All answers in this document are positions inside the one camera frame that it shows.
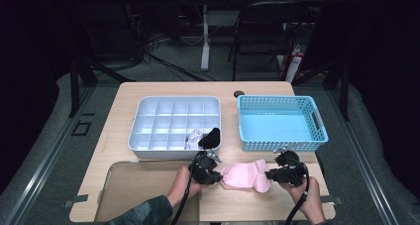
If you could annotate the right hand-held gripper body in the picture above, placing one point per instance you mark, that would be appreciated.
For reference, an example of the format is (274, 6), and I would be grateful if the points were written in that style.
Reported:
(295, 170)

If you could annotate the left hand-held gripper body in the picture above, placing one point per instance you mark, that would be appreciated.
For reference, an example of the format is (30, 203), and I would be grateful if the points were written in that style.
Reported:
(203, 167)

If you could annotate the pink sock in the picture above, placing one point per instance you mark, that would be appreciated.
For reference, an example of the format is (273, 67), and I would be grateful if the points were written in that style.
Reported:
(246, 177)

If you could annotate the white sock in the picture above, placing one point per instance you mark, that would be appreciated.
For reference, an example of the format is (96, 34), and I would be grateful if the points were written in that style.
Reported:
(194, 139)

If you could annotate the black sock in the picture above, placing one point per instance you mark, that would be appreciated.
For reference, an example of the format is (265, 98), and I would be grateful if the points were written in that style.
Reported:
(211, 139)

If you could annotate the blue perforated plastic basket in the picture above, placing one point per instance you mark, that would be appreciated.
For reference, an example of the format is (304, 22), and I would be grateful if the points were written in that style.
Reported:
(280, 126)

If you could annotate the white compartment storage box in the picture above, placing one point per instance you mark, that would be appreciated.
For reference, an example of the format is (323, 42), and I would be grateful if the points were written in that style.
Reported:
(165, 122)

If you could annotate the clear plastic lid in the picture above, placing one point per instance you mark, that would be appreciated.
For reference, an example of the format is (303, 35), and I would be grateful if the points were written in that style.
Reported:
(138, 192)

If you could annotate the person's left hand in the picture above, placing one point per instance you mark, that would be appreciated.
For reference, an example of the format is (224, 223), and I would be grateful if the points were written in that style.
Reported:
(181, 187)

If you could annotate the person's right hand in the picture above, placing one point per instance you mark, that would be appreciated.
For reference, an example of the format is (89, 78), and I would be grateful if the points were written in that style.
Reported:
(310, 202)

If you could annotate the dark round table grommet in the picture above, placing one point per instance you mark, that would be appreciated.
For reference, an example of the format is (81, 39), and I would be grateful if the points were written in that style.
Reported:
(238, 93)

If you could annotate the black metal stand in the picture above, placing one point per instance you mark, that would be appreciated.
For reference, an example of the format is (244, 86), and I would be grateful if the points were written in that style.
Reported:
(345, 89)
(74, 86)

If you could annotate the red and white box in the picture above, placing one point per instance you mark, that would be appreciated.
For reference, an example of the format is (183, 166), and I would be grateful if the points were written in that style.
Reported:
(293, 64)

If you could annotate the white desk leg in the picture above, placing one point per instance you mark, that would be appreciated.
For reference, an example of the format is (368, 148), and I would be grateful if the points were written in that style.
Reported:
(205, 46)

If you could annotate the black folding chair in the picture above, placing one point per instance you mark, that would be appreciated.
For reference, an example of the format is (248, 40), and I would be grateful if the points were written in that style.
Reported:
(261, 36)

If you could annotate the grey metal table bracket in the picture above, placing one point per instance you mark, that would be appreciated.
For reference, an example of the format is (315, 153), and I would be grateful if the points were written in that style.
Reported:
(333, 200)
(76, 200)

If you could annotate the aluminium floor rail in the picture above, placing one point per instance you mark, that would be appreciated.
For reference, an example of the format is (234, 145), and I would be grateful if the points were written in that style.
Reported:
(49, 155)
(360, 155)

